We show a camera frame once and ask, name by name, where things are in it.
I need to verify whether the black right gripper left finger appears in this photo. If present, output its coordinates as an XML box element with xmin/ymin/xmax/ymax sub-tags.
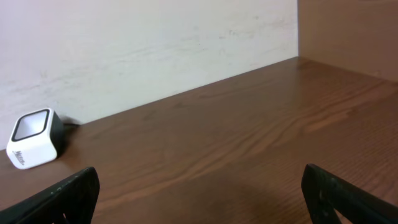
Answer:
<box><xmin>1</xmin><ymin>167</ymin><xmax>100</xmax><ymax>224</ymax></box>

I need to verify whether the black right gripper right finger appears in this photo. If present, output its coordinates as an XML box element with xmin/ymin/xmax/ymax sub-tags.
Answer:
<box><xmin>301</xmin><ymin>164</ymin><xmax>397</xmax><ymax>223</ymax></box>

